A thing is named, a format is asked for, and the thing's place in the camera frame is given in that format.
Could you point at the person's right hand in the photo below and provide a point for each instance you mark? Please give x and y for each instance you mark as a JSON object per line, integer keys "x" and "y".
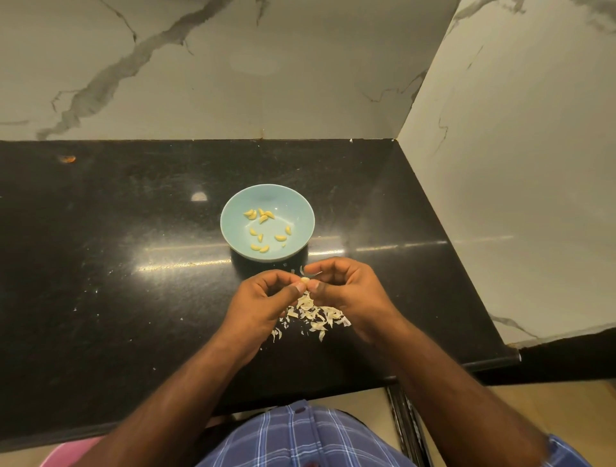
{"x": 361, "y": 296}

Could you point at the small garlic clove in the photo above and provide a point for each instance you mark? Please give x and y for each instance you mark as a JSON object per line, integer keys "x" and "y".
{"x": 305, "y": 281}

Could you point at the small orange scrap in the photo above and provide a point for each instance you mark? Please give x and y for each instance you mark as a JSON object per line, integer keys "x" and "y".
{"x": 65, "y": 159}

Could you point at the pink plastic bucket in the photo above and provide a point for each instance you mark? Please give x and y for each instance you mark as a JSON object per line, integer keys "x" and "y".
{"x": 69, "y": 452}

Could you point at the person's left forearm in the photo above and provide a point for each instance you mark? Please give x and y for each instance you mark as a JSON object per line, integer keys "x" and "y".
{"x": 159, "y": 419}

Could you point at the black cabinet trim strip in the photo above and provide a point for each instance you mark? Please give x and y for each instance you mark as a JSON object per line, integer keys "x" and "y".
{"x": 409, "y": 428}

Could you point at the cluster of peeled garlic cloves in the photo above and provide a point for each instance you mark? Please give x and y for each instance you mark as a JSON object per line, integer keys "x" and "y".
{"x": 262, "y": 215}

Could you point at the person's left hand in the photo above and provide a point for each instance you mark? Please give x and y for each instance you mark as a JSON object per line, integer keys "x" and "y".
{"x": 252, "y": 313}

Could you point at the blue plaid shirt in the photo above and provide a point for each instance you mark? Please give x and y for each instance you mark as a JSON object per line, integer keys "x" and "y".
{"x": 308, "y": 444}

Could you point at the pile of garlic skins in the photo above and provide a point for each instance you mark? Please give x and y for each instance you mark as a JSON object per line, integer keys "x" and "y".
{"x": 313, "y": 316}

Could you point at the person's right forearm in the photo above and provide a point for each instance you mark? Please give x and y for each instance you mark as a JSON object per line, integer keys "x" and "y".
{"x": 467, "y": 404}

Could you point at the light blue bowl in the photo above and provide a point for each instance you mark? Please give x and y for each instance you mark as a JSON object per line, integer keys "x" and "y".
{"x": 296, "y": 246}

